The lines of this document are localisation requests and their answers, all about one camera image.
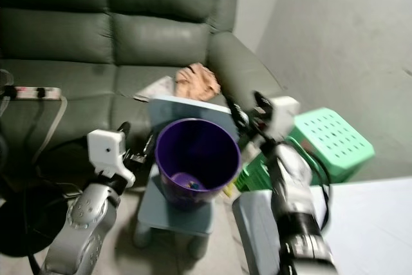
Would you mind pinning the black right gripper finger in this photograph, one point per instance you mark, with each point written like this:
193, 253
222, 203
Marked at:
263, 103
236, 114

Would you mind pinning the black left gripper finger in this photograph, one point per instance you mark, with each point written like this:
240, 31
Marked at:
152, 143
125, 128

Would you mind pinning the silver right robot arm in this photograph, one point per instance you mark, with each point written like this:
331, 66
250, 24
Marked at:
302, 217

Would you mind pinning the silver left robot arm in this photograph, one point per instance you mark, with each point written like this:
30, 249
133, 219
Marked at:
87, 223

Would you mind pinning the purple plastic rubbish bin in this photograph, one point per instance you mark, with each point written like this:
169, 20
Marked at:
199, 152

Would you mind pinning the small trash piece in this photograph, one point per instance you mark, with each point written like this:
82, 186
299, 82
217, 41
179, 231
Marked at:
190, 183

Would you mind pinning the light blue plastic chair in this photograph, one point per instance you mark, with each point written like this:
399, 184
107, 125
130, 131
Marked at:
180, 106

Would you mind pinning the white paper sheet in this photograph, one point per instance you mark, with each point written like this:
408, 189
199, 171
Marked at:
158, 88

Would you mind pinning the green plastic stool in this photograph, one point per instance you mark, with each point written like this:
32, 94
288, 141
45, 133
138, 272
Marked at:
335, 134

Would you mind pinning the white power strip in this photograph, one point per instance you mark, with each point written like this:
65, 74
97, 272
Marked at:
38, 93

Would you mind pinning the green leather sofa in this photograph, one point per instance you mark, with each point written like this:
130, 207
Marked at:
77, 37

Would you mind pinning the pale blue plastic box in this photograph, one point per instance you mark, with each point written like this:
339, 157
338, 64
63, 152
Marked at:
257, 233

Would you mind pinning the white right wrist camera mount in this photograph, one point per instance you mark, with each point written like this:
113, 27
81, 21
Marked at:
284, 114

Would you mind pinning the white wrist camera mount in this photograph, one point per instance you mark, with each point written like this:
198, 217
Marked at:
106, 149
284, 114

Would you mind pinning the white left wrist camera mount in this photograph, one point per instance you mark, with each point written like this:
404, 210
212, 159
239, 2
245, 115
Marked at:
106, 149

